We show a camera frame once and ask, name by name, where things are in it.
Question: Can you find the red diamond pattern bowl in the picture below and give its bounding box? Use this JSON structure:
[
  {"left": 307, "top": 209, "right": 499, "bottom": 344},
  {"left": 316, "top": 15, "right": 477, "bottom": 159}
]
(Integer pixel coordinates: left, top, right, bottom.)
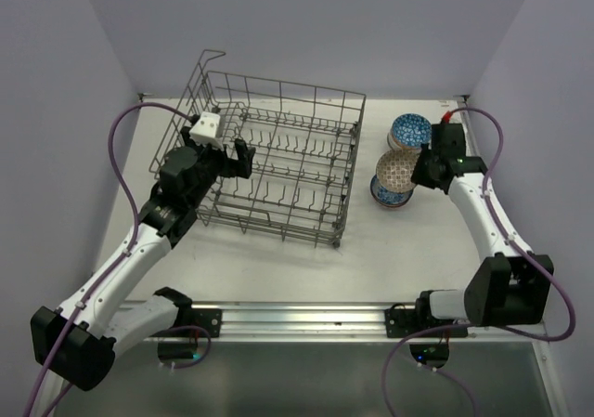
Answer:
[{"left": 387, "top": 113, "right": 432, "bottom": 150}]

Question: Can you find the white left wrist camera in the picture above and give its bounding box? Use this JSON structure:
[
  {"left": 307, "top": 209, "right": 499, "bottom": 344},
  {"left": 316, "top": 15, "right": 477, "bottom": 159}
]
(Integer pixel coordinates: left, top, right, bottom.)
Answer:
[{"left": 189, "top": 111, "right": 224, "bottom": 150}]

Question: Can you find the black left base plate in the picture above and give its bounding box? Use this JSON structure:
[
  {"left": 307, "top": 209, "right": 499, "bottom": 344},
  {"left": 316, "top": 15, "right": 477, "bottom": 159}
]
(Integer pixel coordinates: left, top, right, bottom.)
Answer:
[{"left": 150, "top": 307, "right": 223, "bottom": 338}]

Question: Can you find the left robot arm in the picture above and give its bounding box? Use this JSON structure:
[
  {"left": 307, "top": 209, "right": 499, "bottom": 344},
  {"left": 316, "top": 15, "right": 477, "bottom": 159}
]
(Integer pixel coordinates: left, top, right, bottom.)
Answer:
[{"left": 31, "top": 139, "right": 256, "bottom": 391}]

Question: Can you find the grey wire dish rack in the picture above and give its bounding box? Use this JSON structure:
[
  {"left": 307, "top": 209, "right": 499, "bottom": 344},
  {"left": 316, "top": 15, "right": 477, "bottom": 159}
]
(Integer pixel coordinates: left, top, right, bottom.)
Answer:
[{"left": 149, "top": 49, "right": 367, "bottom": 248}]

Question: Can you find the aluminium mounting rail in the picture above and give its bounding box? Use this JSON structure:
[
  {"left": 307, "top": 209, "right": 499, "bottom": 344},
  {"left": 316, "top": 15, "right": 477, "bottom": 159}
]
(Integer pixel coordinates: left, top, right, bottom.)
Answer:
[{"left": 58, "top": 301, "right": 547, "bottom": 344}]

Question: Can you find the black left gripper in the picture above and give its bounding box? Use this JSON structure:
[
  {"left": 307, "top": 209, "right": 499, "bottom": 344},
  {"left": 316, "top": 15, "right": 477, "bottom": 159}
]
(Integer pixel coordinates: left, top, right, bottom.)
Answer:
[{"left": 181, "top": 126, "right": 253, "bottom": 207}]

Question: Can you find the brown patterned bowl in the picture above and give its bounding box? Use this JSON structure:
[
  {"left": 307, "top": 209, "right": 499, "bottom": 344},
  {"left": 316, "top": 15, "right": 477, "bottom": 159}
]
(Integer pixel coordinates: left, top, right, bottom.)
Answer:
[{"left": 376, "top": 150, "right": 418, "bottom": 193}]

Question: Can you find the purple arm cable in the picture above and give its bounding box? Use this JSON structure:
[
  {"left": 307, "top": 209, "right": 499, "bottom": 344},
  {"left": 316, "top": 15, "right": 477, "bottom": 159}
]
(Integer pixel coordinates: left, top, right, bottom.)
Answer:
[
  {"left": 382, "top": 108, "right": 577, "bottom": 417},
  {"left": 19, "top": 101, "right": 196, "bottom": 417}
]

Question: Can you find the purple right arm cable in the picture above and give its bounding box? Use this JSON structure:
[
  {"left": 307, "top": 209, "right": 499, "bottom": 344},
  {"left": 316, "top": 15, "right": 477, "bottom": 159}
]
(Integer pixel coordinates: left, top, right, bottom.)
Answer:
[{"left": 382, "top": 108, "right": 577, "bottom": 417}]

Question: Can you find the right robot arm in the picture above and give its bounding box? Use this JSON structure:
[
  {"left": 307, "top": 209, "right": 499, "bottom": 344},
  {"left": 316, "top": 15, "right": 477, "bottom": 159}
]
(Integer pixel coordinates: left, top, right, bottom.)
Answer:
[{"left": 411, "top": 123, "right": 554, "bottom": 336}]

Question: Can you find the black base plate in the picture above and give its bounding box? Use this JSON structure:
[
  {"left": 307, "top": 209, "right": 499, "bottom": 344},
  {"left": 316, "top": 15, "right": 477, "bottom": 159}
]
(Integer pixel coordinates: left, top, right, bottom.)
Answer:
[
  {"left": 384, "top": 304, "right": 455, "bottom": 338},
  {"left": 150, "top": 307, "right": 223, "bottom": 338}
]

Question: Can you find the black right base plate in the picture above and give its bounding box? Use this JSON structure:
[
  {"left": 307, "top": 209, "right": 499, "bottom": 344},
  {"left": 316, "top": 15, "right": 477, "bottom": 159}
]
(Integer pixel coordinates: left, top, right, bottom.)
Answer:
[{"left": 384, "top": 304, "right": 455, "bottom": 338}]

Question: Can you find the blue floral bowl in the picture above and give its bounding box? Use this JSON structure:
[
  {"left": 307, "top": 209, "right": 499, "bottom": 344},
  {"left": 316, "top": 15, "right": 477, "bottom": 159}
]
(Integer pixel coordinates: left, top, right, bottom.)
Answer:
[{"left": 369, "top": 176, "right": 414, "bottom": 209}]

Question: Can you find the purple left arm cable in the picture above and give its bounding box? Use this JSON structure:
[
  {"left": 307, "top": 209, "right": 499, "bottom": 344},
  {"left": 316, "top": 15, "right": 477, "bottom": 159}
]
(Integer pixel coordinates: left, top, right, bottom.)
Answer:
[{"left": 19, "top": 101, "right": 196, "bottom": 417}]

